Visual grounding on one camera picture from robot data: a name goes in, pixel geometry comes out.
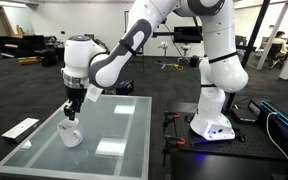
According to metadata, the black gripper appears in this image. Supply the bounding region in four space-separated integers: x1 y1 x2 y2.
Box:
63 87 88 121

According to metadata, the white ceramic mug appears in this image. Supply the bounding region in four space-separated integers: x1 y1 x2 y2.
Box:
56 117 84 148

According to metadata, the tripod with white head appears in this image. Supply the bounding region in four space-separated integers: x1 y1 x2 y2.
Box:
158 41 170 68

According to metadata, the black bucket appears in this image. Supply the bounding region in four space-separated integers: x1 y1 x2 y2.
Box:
189 54 201 69

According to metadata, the black monitor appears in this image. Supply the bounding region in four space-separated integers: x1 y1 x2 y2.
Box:
172 25 204 44

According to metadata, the small black flat box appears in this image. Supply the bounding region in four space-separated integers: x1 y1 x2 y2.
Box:
230 107 257 125

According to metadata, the black perforated breadboard platform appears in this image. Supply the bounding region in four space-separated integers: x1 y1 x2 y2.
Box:
164 100 288 160

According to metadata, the black vertical pole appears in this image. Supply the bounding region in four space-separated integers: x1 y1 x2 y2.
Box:
223 0 272 112

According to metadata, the black computer case blue strip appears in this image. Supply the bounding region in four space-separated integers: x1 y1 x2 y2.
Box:
247 99 288 158

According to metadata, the seated person yellow shirt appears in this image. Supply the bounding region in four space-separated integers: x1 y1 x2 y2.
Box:
271 30 288 58

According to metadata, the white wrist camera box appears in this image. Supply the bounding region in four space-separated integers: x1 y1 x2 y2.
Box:
85 85 104 103

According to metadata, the orange handled black clamp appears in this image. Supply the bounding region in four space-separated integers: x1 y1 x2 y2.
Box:
161 134 187 167
161 111 182 134

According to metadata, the white cable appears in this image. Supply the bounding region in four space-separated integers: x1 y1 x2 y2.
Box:
266 111 288 170

